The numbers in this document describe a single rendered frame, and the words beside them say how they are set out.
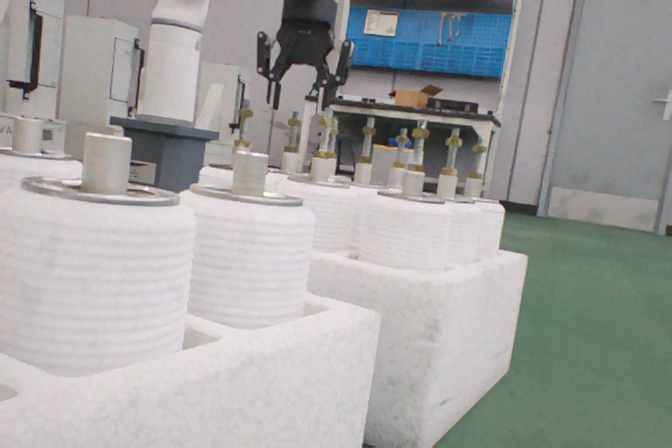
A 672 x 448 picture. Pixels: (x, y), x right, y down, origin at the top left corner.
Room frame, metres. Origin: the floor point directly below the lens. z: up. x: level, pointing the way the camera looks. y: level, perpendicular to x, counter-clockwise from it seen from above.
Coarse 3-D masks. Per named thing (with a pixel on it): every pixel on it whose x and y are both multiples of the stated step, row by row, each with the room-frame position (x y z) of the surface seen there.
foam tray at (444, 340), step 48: (336, 288) 0.65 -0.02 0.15; (384, 288) 0.63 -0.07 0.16; (432, 288) 0.61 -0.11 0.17; (480, 288) 0.72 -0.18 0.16; (384, 336) 0.63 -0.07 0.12; (432, 336) 0.60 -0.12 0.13; (480, 336) 0.76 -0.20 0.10; (384, 384) 0.62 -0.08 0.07; (432, 384) 0.61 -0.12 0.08; (480, 384) 0.79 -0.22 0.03; (384, 432) 0.62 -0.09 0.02; (432, 432) 0.63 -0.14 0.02
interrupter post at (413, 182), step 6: (408, 174) 0.70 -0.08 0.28; (414, 174) 0.69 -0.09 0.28; (420, 174) 0.70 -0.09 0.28; (408, 180) 0.70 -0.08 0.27; (414, 180) 0.69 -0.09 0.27; (420, 180) 0.70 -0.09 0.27; (408, 186) 0.70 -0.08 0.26; (414, 186) 0.69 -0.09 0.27; (420, 186) 0.70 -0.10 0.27; (402, 192) 0.70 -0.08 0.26; (408, 192) 0.70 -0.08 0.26; (414, 192) 0.69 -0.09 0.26; (420, 192) 0.70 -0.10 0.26
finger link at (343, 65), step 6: (348, 42) 0.89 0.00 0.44; (342, 48) 0.89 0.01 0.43; (348, 48) 0.89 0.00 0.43; (342, 54) 0.89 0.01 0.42; (348, 54) 0.89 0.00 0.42; (342, 60) 0.89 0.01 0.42; (348, 60) 0.90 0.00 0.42; (342, 66) 0.89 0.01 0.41; (348, 66) 0.91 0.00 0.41; (336, 72) 0.90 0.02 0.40; (342, 72) 0.89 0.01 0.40; (348, 72) 0.91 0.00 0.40; (336, 78) 0.89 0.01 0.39; (342, 78) 0.89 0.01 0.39
